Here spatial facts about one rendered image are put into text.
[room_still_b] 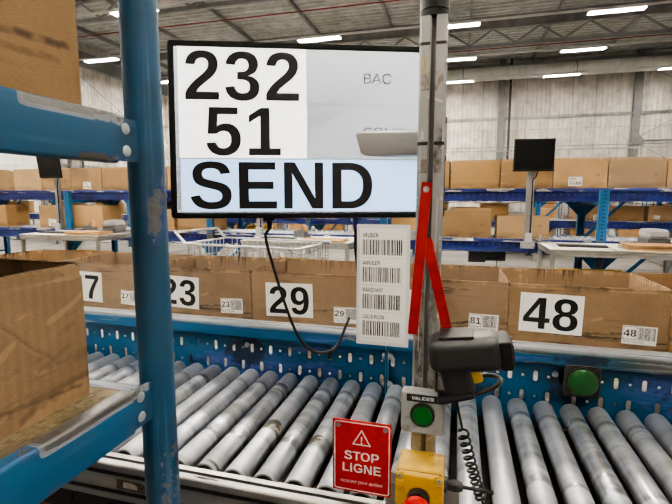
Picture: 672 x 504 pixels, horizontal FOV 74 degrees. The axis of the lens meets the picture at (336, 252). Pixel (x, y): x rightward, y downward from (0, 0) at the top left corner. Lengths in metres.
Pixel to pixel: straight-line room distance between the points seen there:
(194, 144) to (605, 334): 1.12
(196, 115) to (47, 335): 0.55
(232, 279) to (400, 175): 0.84
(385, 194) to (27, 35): 0.59
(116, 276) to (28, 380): 1.42
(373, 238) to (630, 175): 5.50
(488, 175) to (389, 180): 5.05
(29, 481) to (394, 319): 0.54
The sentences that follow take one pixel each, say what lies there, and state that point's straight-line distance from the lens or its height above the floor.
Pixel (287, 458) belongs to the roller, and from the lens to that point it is 1.04.
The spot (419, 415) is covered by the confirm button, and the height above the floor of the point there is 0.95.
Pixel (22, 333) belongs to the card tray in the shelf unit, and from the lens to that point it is 0.35.
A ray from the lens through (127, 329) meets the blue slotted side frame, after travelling 1.74.
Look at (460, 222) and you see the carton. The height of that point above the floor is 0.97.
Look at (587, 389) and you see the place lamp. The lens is 1.36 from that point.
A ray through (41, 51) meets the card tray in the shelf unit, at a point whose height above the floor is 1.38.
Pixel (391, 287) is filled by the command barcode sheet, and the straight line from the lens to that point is 0.72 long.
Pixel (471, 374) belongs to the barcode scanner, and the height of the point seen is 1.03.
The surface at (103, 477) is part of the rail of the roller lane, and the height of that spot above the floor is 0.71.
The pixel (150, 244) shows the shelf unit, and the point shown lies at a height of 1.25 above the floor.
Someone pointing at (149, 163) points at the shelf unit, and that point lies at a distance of 0.37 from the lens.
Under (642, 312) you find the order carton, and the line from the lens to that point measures 1.41.
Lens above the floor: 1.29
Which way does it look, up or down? 7 degrees down
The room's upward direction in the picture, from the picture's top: straight up
